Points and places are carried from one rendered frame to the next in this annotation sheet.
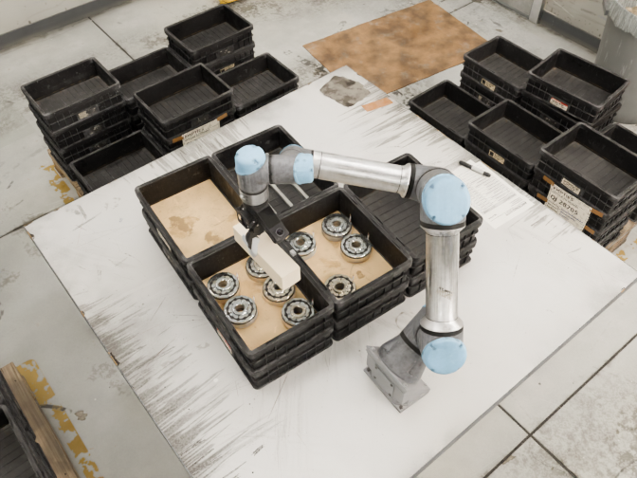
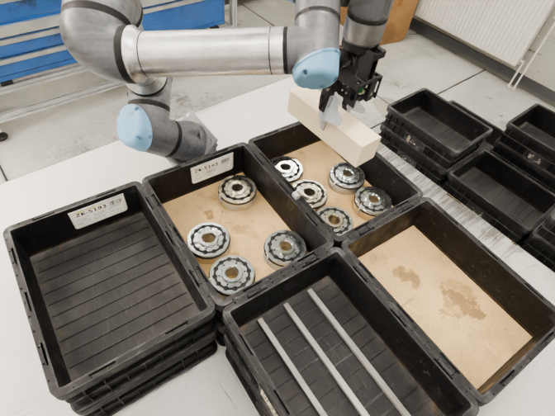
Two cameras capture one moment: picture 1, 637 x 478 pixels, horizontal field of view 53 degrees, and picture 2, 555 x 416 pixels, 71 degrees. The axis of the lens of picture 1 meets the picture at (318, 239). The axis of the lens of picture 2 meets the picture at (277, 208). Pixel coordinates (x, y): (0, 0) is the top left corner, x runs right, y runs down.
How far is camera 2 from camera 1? 2.06 m
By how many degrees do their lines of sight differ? 80
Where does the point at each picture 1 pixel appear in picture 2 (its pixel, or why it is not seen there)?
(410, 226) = (116, 282)
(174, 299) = not seen: hidden behind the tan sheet
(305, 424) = not seen: hidden behind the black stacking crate
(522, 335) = (41, 192)
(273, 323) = (310, 171)
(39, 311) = not seen: outside the picture
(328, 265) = (248, 229)
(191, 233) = (440, 286)
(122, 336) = (458, 217)
